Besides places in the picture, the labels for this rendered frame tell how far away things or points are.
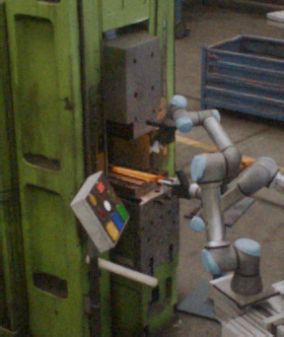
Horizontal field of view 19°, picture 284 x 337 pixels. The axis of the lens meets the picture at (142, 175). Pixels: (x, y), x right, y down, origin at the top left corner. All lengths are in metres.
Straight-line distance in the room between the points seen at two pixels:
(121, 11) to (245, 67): 4.04
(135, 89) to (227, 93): 4.20
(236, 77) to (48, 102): 4.24
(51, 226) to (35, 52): 0.97
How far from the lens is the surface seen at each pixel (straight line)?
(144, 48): 4.30
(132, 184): 4.53
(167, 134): 4.16
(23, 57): 4.37
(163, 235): 4.71
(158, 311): 4.93
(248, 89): 8.30
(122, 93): 4.25
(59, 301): 4.74
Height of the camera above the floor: 2.80
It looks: 23 degrees down
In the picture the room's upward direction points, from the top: 1 degrees counter-clockwise
